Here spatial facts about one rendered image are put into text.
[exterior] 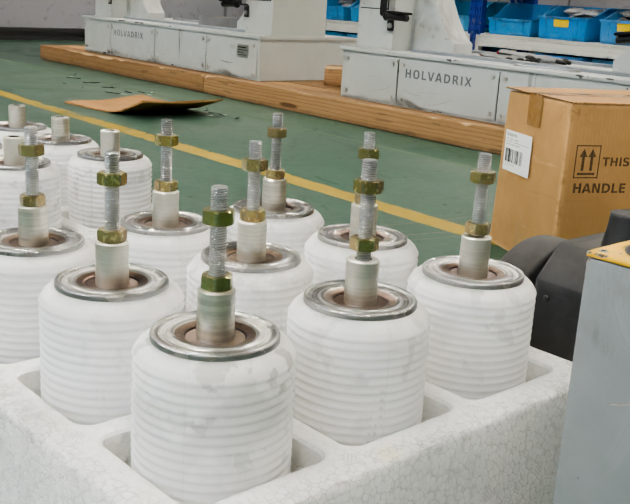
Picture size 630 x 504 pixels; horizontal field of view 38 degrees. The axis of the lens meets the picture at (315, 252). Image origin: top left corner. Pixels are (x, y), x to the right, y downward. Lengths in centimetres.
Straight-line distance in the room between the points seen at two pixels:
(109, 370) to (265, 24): 345
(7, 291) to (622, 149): 118
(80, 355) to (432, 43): 291
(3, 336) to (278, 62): 335
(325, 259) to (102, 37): 441
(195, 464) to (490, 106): 258
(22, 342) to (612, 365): 41
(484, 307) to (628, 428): 15
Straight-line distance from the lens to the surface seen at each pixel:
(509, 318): 67
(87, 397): 61
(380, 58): 337
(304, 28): 407
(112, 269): 62
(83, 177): 107
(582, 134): 160
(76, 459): 56
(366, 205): 59
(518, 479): 69
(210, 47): 423
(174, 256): 75
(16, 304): 70
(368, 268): 60
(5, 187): 101
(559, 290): 97
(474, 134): 297
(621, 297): 54
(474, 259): 69
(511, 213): 176
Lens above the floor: 45
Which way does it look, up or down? 16 degrees down
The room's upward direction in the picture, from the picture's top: 3 degrees clockwise
